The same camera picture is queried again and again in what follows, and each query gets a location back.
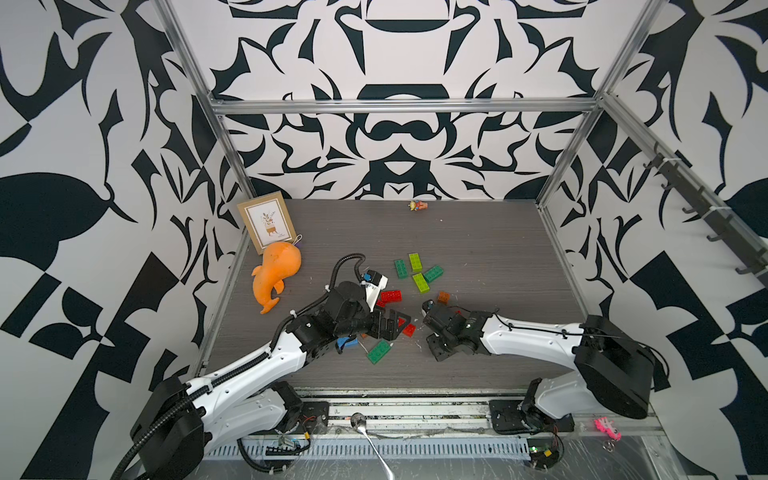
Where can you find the red lego brick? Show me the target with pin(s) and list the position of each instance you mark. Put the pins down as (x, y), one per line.
(391, 296)
(409, 329)

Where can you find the red lego brick centre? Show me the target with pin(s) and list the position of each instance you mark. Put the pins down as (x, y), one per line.
(409, 329)

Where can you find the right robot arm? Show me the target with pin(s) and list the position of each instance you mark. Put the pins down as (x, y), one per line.
(606, 368)

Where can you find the pink clip toy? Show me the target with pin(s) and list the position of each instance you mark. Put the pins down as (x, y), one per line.
(606, 426)

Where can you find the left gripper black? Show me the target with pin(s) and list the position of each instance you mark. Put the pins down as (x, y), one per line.
(385, 333)

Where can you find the small toy figure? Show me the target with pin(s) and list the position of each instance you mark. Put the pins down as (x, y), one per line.
(417, 205)

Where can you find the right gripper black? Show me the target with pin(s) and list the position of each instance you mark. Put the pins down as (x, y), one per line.
(436, 353)

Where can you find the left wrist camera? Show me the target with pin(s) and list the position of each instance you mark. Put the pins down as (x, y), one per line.
(373, 283)

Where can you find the orange whale plush toy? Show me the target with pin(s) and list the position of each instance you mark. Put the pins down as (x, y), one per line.
(280, 260)

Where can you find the lime lego brick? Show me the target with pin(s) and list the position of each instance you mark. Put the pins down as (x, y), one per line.
(421, 283)
(415, 262)

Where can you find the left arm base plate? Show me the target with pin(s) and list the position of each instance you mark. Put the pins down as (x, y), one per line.
(312, 416)

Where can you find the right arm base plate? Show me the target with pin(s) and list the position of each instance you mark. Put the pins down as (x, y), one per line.
(511, 418)

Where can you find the red lego brick top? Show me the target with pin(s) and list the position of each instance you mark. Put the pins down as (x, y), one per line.
(391, 296)

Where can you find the dark green lego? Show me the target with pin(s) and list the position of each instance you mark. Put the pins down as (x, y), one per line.
(379, 351)
(433, 274)
(401, 269)

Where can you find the blue lego brick lower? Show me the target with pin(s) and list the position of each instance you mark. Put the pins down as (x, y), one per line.
(343, 343)

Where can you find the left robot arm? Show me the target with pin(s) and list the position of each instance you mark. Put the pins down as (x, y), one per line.
(183, 421)

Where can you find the wall hook rack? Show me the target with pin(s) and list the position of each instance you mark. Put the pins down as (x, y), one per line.
(704, 204)

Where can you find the metal spoon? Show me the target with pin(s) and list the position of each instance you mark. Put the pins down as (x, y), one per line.
(358, 422)

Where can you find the framed plant picture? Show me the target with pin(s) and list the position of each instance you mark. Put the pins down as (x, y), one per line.
(267, 220)

